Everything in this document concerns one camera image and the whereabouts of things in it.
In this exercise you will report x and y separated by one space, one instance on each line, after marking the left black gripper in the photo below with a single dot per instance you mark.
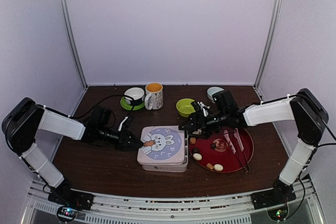
124 139

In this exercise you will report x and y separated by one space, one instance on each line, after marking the bunny tin lid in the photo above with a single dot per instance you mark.
162 144

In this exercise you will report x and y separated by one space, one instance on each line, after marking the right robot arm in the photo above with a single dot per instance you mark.
303 108

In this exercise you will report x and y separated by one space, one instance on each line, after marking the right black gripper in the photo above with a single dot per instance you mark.
195 118

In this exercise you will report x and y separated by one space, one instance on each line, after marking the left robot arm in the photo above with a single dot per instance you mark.
29 120

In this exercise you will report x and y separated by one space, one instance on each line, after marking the left aluminium frame post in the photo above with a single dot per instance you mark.
72 43

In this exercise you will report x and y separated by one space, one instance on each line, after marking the pale blue bowl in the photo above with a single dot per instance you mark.
211 91

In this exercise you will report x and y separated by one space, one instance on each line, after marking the silver divided tin box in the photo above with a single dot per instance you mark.
164 167

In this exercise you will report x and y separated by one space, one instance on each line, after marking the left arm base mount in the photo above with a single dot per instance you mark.
72 205

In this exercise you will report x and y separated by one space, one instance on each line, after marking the white round swirl chocolate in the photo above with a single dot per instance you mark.
218 167

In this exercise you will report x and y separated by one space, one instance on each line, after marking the round red tray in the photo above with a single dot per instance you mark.
201 151

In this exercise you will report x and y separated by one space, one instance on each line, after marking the metal front rail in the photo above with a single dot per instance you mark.
236 208

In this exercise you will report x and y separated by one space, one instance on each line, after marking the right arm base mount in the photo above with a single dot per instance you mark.
275 204

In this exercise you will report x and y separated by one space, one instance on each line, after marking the aluminium frame post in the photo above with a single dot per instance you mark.
276 9
72 43

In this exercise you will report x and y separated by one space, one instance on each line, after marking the white and navy cup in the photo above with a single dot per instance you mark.
134 96

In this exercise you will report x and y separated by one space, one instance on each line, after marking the patterned mug yellow inside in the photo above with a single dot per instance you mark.
153 96

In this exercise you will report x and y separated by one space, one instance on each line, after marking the right aluminium frame post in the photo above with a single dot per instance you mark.
276 9

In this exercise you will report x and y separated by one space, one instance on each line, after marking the lime green bowl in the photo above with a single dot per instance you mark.
184 107

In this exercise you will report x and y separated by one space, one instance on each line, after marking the pink metal tongs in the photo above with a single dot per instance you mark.
234 142

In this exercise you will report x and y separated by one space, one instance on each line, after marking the dark swirl chocolate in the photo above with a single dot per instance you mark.
212 145

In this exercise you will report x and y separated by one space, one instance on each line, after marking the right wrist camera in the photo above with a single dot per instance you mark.
201 108

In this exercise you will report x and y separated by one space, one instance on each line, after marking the tan striped chocolate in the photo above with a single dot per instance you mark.
210 166

